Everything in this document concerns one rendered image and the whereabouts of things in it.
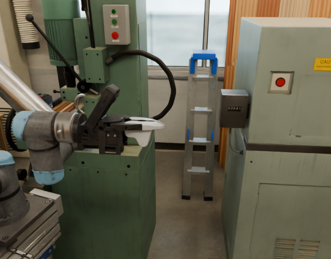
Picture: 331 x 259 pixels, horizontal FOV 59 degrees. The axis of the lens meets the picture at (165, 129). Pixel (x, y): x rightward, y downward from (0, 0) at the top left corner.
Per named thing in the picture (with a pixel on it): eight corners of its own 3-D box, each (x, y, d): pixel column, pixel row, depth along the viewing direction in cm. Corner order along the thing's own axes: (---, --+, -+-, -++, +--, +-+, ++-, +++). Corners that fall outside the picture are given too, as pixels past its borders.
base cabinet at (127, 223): (81, 214, 225) (69, 129, 196) (156, 222, 217) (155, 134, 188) (52, 261, 184) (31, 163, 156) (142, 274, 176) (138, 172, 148)
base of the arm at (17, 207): (5, 232, 95) (-2, 206, 91) (-28, 220, 100) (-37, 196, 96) (39, 203, 108) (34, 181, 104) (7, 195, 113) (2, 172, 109)
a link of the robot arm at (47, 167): (75, 166, 86) (70, 131, 81) (57, 188, 75) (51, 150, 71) (49, 164, 86) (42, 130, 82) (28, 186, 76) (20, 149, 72)
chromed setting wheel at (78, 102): (77, 114, 153) (74, 91, 148) (100, 115, 151) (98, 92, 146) (74, 116, 150) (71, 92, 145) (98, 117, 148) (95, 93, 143)
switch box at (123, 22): (109, 42, 135) (106, 4, 129) (130, 42, 134) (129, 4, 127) (104, 44, 130) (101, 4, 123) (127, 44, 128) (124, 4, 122)
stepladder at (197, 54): (182, 190, 255) (186, 49, 219) (211, 192, 253) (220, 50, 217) (181, 200, 240) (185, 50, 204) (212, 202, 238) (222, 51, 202)
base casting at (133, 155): (70, 129, 196) (67, 116, 192) (154, 134, 188) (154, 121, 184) (32, 163, 156) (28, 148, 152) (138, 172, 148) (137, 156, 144)
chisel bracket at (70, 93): (67, 99, 166) (65, 85, 163) (91, 100, 164) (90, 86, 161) (61, 104, 160) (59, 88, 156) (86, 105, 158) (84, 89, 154)
